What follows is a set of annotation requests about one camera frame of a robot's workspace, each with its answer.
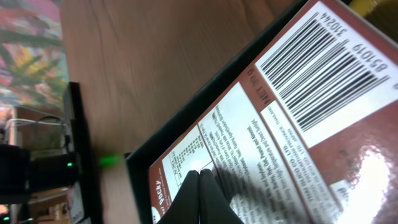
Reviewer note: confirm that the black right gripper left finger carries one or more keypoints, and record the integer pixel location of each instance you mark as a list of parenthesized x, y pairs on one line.
[(185, 206)]

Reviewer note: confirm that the black mounting rail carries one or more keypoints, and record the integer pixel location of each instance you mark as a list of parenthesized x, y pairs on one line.
[(85, 197)]

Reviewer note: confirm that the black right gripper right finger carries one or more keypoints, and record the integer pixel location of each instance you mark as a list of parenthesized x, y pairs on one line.
[(214, 207)]

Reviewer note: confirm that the brown Pocky box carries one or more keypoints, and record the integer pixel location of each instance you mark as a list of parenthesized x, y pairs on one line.
[(365, 153)]

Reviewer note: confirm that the dark green box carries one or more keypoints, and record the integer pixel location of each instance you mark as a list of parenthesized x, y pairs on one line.
[(186, 118)]

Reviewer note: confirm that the yellow snack bag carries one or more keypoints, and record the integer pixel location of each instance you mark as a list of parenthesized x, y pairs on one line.
[(380, 13)]

